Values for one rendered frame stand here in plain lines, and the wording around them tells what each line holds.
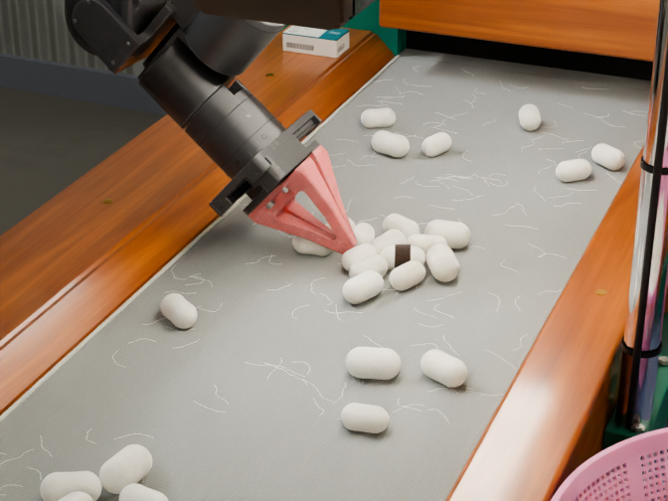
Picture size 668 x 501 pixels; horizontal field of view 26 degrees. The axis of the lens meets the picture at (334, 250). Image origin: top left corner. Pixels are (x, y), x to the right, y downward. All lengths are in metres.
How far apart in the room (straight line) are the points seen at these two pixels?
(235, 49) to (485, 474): 0.38
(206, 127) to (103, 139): 2.21
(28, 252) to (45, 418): 0.19
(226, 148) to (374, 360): 0.22
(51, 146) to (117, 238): 2.17
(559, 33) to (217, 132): 0.46
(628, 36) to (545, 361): 0.53
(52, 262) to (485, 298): 0.32
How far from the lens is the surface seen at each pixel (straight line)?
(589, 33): 1.42
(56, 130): 3.36
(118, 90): 3.46
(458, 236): 1.13
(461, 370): 0.96
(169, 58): 1.09
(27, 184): 3.10
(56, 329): 1.02
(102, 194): 1.19
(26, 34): 3.58
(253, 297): 1.07
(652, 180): 0.90
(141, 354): 1.01
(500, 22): 1.44
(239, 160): 1.08
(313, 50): 1.48
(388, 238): 1.12
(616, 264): 1.08
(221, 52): 1.06
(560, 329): 0.99
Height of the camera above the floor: 1.26
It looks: 27 degrees down
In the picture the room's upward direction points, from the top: straight up
